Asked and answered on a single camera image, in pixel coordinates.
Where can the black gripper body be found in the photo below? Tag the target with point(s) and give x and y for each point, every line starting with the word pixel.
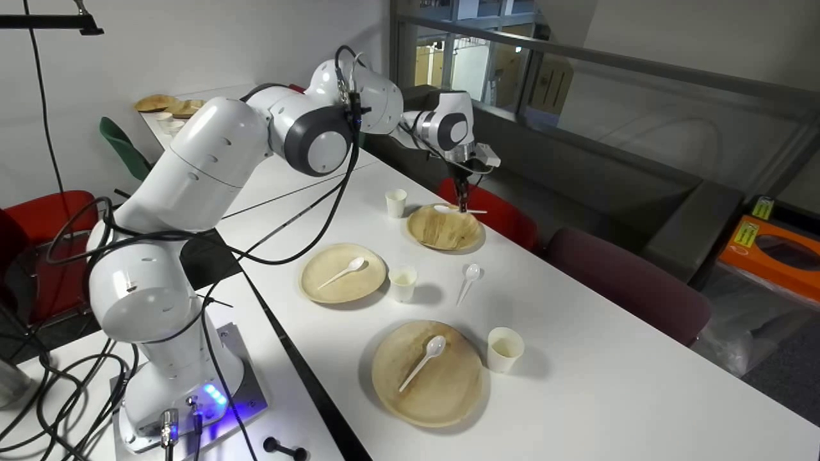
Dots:
pixel 462 183

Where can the dark maroon chair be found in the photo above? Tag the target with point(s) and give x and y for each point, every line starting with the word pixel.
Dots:
pixel 632 282

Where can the far white paper cup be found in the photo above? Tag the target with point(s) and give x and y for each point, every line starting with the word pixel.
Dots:
pixel 395 204

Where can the middle white paper cup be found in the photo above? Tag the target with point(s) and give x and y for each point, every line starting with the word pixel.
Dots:
pixel 403 286

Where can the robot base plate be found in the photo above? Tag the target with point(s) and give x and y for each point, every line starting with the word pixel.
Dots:
pixel 203 375

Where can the far wooden plate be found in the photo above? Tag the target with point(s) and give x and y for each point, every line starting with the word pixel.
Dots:
pixel 447 231

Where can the white spoon on middle plate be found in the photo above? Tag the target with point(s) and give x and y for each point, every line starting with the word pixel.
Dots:
pixel 355 265

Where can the near white paper cup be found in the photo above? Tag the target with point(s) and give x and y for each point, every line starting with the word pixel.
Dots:
pixel 505 347

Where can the white spoon on near plate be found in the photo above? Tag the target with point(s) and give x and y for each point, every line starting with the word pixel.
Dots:
pixel 431 351

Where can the near wooden plate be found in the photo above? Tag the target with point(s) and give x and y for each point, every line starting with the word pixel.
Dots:
pixel 447 393

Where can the middle wooden plate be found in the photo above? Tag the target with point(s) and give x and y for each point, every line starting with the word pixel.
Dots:
pixel 350 288

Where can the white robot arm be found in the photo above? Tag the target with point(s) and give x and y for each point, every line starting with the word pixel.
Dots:
pixel 140 291

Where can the wooden plate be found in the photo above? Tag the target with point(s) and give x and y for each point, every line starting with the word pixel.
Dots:
pixel 447 393
pixel 350 288
pixel 447 231

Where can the orange recycling bin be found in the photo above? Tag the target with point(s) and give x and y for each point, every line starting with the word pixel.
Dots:
pixel 774 255

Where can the white spoon on plate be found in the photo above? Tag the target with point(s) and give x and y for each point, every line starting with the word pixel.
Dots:
pixel 431 351
pixel 355 265

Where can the red office chair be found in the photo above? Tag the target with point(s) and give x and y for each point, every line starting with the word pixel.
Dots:
pixel 43 255

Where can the white paper cup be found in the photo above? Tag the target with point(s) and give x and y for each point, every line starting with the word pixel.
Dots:
pixel 505 347
pixel 403 286
pixel 395 204

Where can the green chair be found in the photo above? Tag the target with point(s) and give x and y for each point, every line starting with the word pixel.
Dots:
pixel 122 144

